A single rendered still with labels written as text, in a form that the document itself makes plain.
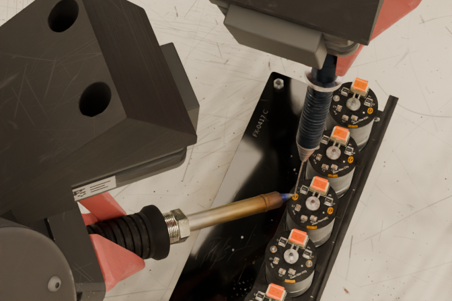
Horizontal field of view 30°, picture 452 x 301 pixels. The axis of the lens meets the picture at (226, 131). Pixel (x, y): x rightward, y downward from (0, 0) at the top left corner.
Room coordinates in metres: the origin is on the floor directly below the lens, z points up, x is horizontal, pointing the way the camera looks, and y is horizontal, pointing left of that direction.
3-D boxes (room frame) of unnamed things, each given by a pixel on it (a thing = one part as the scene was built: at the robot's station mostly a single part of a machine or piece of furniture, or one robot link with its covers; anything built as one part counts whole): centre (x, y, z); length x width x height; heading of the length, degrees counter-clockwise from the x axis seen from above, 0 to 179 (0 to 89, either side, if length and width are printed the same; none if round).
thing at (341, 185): (0.13, -0.05, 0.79); 0.02 x 0.02 x 0.05
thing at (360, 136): (0.15, -0.07, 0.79); 0.02 x 0.02 x 0.05
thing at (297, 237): (0.09, -0.03, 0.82); 0.01 x 0.01 x 0.01; 59
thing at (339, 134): (0.14, -0.05, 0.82); 0.01 x 0.01 x 0.01; 59
